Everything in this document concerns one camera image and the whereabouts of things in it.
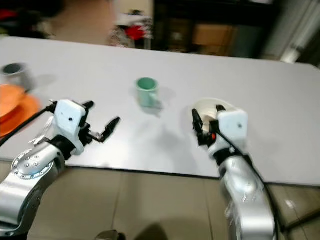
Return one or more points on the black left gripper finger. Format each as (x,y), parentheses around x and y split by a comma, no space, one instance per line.
(110,129)
(88,105)

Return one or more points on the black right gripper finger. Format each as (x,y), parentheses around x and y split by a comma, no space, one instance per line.
(198,126)
(220,108)

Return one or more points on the white bowl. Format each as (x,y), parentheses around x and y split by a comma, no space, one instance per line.
(207,107)

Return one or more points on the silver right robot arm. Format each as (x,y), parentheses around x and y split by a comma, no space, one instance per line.
(245,200)

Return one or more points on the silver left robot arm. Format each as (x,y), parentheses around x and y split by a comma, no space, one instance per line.
(25,195)

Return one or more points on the green mug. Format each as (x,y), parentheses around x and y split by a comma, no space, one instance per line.
(146,94)

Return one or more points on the orange plate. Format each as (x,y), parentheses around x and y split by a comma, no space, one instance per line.
(28,113)

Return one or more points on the brown cardboard box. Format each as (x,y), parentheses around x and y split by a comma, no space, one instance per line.
(214,35)

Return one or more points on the grey cup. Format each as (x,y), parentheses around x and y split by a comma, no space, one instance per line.
(20,75)

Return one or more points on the orange bowl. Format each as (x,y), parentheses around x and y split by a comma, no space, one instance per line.
(9,100)

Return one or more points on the dark cabinet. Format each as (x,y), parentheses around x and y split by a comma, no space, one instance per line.
(255,30)

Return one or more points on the small red item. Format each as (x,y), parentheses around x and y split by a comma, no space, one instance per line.
(135,32)

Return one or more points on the grey robot foot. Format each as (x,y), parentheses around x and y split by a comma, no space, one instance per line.
(107,235)

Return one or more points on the red and black cloth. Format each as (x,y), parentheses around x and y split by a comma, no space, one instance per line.
(7,14)

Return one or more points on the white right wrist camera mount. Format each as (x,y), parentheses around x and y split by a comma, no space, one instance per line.
(232,125)

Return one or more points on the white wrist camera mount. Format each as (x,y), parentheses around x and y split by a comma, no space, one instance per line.
(232,125)
(70,120)

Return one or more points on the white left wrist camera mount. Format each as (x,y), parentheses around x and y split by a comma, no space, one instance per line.
(70,120)

